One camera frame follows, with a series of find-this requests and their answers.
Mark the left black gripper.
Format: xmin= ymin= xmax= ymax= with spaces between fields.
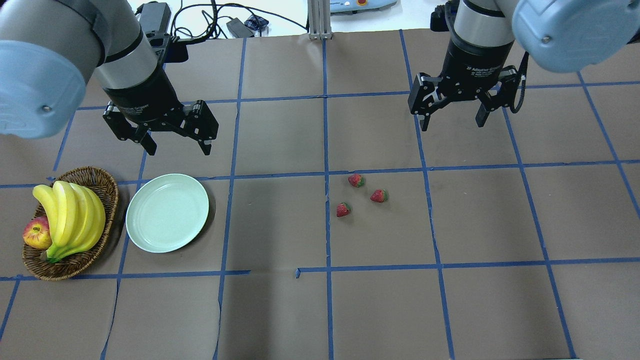
xmin=103 ymin=75 xmax=219 ymax=156

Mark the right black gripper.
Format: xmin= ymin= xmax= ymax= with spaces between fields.
xmin=407 ymin=39 xmax=522 ymax=132

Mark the red strawberry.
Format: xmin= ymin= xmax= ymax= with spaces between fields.
xmin=347 ymin=173 xmax=366 ymax=188
xmin=335 ymin=202 xmax=352 ymax=218
xmin=370 ymin=188 xmax=389 ymax=203

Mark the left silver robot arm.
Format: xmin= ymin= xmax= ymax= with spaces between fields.
xmin=0 ymin=0 xmax=219 ymax=155

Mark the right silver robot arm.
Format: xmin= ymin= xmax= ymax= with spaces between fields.
xmin=407 ymin=0 xmax=640 ymax=132

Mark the light green plate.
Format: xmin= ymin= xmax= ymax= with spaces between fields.
xmin=125 ymin=173 xmax=210 ymax=254

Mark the woven wicker basket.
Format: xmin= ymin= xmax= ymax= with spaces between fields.
xmin=22 ymin=166 xmax=120 ymax=281

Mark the yellow banana bunch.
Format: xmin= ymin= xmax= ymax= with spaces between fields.
xmin=32 ymin=180 xmax=106 ymax=264

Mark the black power adapter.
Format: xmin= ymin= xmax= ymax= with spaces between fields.
xmin=134 ymin=1 xmax=171 ymax=34

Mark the small black power brick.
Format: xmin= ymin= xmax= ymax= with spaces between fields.
xmin=226 ymin=17 xmax=255 ymax=39

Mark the blue teach pendant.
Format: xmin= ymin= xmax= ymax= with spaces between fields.
xmin=329 ymin=0 xmax=398 ymax=14

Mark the red yellow apple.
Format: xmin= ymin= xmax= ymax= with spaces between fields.
xmin=22 ymin=215 xmax=53 ymax=250

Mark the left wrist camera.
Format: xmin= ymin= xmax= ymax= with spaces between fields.
xmin=145 ymin=30 xmax=189 ymax=66

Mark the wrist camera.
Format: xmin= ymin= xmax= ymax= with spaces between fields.
xmin=429 ymin=0 xmax=460 ymax=32
xmin=145 ymin=30 xmax=189 ymax=66

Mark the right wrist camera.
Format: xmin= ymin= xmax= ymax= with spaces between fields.
xmin=429 ymin=0 xmax=460 ymax=32

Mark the aluminium frame post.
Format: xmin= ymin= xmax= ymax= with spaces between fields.
xmin=307 ymin=0 xmax=333 ymax=40

